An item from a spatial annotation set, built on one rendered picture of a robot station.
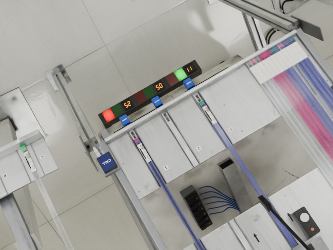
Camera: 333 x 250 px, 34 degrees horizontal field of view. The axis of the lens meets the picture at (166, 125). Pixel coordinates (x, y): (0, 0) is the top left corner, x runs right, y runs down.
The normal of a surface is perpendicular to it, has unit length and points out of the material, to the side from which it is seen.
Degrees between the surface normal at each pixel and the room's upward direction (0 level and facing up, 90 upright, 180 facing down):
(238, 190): 0
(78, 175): 0
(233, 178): 0
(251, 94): 48
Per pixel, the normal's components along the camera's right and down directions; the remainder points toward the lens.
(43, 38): 0.33, 0.39
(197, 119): -0.07, -0.31
